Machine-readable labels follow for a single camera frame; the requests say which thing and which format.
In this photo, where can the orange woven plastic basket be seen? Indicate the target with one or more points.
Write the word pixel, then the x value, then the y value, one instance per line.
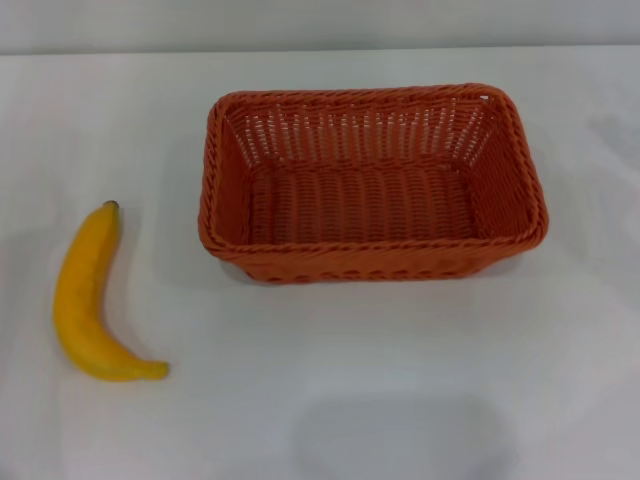
pixel 370 205

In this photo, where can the yellow banana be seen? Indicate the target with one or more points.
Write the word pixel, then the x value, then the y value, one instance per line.
pixel 82 300

